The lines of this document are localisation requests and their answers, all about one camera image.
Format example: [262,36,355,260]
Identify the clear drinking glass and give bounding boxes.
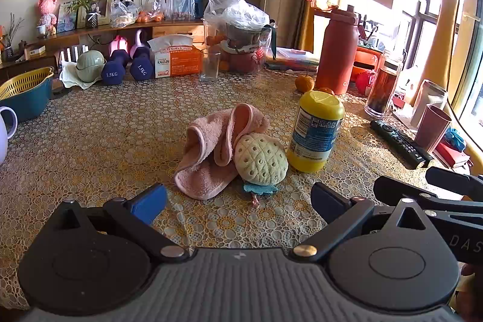
[200,48,222,82]

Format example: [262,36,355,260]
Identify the white cloth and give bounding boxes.
[59,60,103,90]

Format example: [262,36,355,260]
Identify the clear plastic bag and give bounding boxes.
[110,0,139,28]

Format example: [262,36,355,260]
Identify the pink towel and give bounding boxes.
[174,103,271,200]

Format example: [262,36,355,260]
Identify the green plush toy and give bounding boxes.
[233,133,289,208]

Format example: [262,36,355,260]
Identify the black remote control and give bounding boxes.
[369,119,435,169]

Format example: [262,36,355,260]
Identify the dried twigs in vase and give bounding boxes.
[1,13,24,61]

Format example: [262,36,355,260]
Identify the silver pouch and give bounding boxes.
[410,79,449,129]

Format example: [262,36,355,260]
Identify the wooden television cabinet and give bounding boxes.
[0,18,207,82]

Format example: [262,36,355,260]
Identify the small white fence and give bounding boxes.
[59,44,90,63]

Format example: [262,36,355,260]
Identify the red notebook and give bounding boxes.
[435,142,471,169]

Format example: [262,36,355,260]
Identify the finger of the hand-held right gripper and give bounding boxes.
[425,167,483,196]
[373,175,483,212]

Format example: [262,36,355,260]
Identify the small plant in vase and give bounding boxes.
[71,0,111,29]

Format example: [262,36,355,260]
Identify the mauve cup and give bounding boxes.
[414,104,453,154]

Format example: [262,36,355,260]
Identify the bag of oranges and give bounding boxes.
[136,1,165,23]

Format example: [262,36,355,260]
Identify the blue dumbbell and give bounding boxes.
[130,46,155,81]
[101,49,131,86]

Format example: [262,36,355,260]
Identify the pots covered by plastic bag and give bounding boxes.
[203,0,279,74]

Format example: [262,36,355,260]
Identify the red water bottle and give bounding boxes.
[314,4,362,95]

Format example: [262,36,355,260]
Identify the small picture card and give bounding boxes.
[56,1,78,33]

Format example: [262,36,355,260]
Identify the pink plush doll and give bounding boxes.
[37,0,58,37]

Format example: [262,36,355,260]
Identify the white mug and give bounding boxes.
[0,106,19,165]

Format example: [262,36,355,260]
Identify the glass bottle of tea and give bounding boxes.
[364,50,405,119]

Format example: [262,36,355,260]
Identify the green ceramic pot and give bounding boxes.
[76,51,106,83]

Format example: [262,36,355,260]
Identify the yellow giraffe toy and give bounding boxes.
[408,0,465,106]

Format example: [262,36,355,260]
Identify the yellow bottle with blue label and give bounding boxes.
[287,90,345,173]

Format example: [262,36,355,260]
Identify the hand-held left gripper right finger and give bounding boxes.
[291,182,435,261]

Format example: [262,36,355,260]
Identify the blue crumpled bag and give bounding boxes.
[444,127,467,151]

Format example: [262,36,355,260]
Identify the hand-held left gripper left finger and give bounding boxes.
[53,183,190,263]

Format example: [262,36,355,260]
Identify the teal basin with yellow basket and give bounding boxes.
[0,67,55,123]

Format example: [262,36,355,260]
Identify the orange tissue pack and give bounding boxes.
[147,35,205,79]

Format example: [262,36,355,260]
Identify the stack of books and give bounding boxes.
[266,47,321,72]

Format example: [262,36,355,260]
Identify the orange box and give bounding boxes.
[352,46,380,82]

